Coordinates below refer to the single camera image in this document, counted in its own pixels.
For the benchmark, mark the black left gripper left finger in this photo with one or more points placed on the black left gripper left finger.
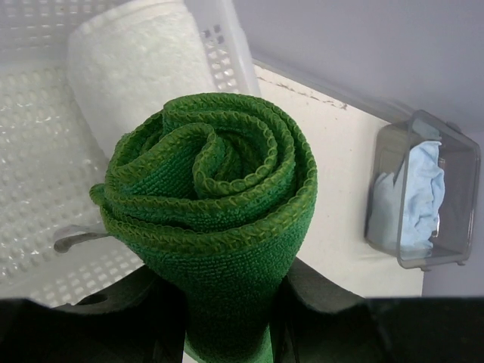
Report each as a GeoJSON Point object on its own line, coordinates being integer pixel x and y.
{"type": "Point", "coordinates": [158, 306]}

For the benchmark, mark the white plastic basket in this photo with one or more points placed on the white plastic basket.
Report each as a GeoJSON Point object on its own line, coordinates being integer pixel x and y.
{"type": "Point", "coordinates": [54, 248]}

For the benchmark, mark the light blue towel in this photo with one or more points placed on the light blue towel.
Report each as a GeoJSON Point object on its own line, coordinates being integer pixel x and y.
{"type": "Point", "coordinates": [405, 205]}

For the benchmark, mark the green towel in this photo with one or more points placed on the green towel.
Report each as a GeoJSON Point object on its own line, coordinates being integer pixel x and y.
{"type": "Point", "coordinates": [215, 193]}

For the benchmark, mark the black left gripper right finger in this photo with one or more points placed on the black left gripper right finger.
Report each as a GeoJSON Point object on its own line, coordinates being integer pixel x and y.
{"type": "Point", "coordinates": [311, 319]}

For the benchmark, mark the grey transparent plastic bin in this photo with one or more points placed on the grey transparent plastic bin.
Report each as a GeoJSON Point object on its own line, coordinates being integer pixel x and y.
{"type": "Point", "coordinates": [459, 157]}

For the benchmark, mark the white towel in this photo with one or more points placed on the white towel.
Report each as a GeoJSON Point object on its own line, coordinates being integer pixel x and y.
{"type": "Point", "coordinates": [123, 65]}

